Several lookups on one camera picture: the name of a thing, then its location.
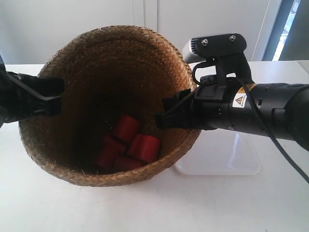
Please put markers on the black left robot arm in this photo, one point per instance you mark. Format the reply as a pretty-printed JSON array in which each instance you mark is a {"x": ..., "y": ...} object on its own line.
[{"x": 24, "y": 96}]

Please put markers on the red cylinder right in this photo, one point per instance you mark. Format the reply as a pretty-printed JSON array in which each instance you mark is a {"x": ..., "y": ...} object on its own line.
[{"x": 145, "y": 148}]

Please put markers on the red cylinder top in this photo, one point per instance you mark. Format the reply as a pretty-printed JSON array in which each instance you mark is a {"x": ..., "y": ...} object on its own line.
[{"x": 126, "y": 128}]

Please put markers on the red cylinder bottom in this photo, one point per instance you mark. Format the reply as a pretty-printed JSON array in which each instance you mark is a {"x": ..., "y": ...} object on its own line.
[{"x": 123, "y": 164}]

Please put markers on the red cylinder left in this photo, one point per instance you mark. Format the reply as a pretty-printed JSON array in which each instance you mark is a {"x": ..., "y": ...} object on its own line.
[{"x": 110, "y": 150}]

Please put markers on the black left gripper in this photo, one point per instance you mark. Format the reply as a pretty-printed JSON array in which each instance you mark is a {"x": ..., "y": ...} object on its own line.
[{"x": 17, "y": 101}]

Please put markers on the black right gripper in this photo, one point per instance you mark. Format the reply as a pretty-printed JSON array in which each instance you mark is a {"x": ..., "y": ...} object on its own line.
[{"x": 209, "y": 107}]

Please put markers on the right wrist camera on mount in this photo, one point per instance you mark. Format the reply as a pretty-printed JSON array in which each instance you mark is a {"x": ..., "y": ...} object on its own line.
[{"x": 224, "y": 51}]

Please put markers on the red cylinder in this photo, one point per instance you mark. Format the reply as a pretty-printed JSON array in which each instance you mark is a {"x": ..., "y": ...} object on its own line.
[
  {"x": 123, "y": 164},
  {"x": 145, "y": 148},
  {"x": 126, "y": 128},
  {"x": 110, "y": 150}
]

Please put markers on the brown woven wicker basket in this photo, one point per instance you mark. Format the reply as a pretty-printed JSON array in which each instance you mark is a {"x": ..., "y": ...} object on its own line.
[{"x": 108, "y": 72}]

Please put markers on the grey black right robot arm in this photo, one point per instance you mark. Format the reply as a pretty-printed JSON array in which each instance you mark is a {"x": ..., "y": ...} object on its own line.
[{"x": 284, "y": 109}]

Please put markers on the white rectangular plastic tray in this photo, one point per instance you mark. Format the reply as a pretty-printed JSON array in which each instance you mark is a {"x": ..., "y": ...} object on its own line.
[{"x": 220, "y": 152}]

